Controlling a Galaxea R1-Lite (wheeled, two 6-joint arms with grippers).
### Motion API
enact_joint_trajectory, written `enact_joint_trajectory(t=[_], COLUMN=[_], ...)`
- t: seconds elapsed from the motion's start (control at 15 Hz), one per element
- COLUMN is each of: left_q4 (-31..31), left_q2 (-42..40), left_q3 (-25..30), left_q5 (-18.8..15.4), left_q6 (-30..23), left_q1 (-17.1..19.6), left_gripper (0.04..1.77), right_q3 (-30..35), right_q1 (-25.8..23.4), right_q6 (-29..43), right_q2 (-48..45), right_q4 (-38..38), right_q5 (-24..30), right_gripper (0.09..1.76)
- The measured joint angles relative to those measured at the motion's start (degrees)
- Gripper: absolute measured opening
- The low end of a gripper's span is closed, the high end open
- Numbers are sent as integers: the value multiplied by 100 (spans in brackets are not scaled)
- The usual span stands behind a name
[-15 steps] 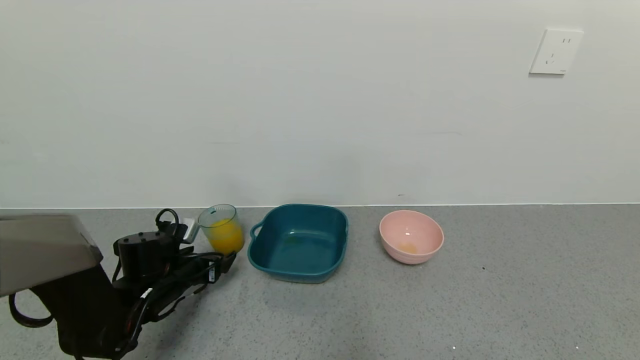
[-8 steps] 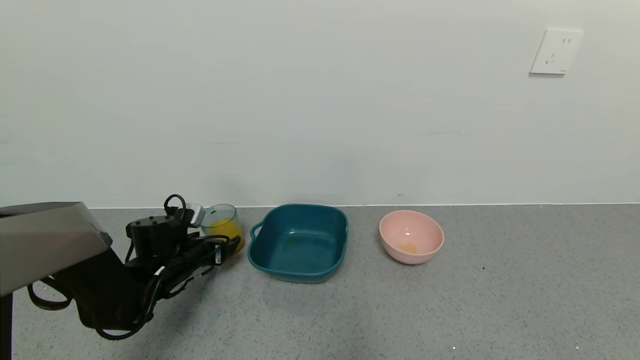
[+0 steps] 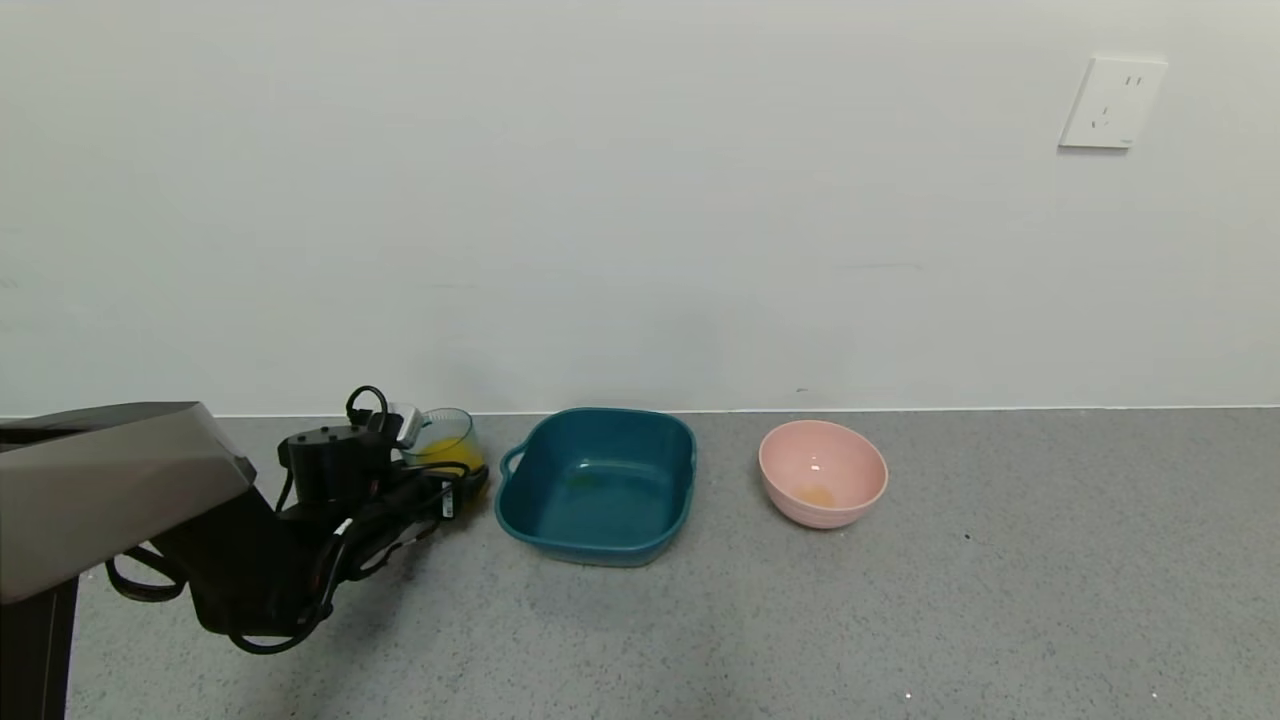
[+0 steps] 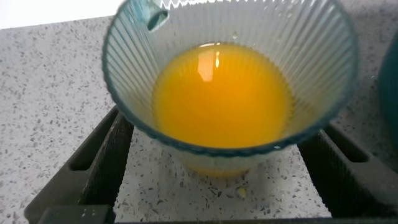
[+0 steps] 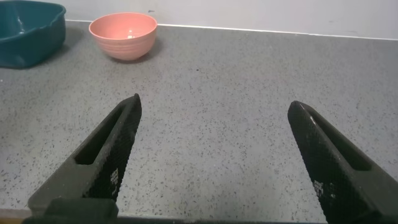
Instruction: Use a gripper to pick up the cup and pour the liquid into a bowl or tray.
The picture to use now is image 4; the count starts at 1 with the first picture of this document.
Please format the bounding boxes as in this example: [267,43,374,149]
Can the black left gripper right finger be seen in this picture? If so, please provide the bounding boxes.
[297,123,398,218]

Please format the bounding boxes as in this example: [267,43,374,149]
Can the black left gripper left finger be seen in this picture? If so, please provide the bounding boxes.
[24,105,135,224]

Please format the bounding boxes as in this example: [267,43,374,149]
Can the orange juice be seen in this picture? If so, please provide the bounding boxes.
[151,42,295,149]

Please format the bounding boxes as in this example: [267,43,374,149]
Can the ribbed transparent blue cup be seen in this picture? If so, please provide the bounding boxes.
[101,0,360,178]

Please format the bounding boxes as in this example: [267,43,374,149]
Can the teal square plastic tray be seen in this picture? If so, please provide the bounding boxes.
[377,30,398,150]

